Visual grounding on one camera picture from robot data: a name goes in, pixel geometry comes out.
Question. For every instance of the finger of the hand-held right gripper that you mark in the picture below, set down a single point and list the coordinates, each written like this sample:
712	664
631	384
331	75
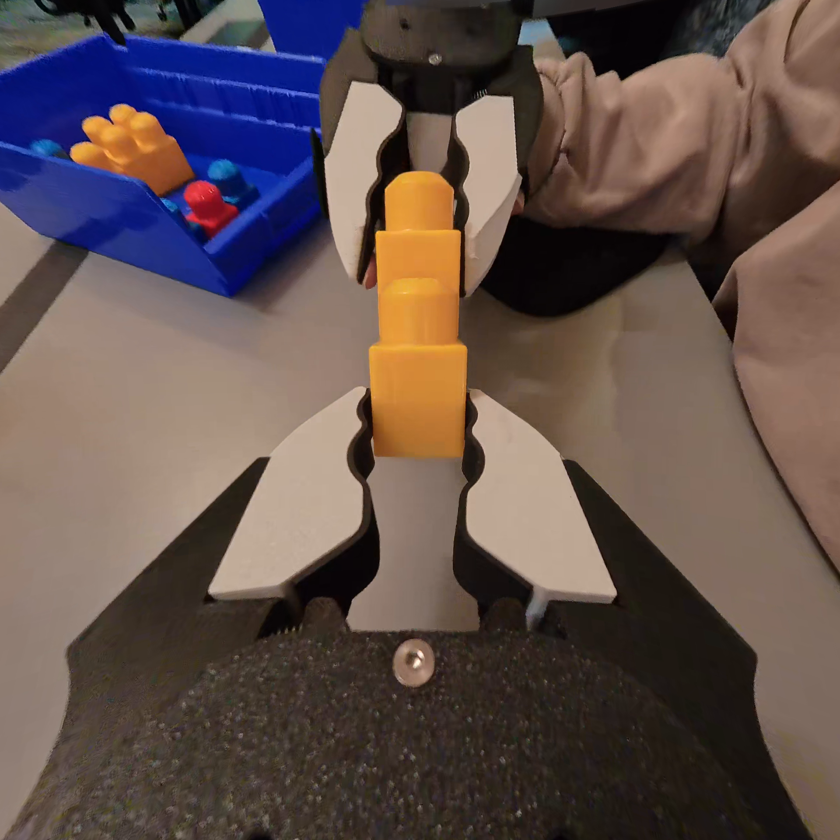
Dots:
348	170
492	164

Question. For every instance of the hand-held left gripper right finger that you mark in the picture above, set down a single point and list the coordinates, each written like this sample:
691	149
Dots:
531	518

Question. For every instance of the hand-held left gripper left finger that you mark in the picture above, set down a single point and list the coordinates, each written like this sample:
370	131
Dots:
289	518

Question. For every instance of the orange one-stud block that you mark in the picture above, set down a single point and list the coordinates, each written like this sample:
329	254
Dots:
417	256
417	394

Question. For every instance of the pile of mixed toy blocks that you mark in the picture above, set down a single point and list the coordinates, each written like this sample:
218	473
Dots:
144	157

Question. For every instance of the blue plastic bin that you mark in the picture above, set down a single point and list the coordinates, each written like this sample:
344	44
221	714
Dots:
131	223
295	26

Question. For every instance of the person's right forearm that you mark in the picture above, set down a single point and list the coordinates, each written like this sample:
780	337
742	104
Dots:
656	144

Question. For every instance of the person's beige sweater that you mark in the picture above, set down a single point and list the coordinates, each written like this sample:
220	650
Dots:
800	394

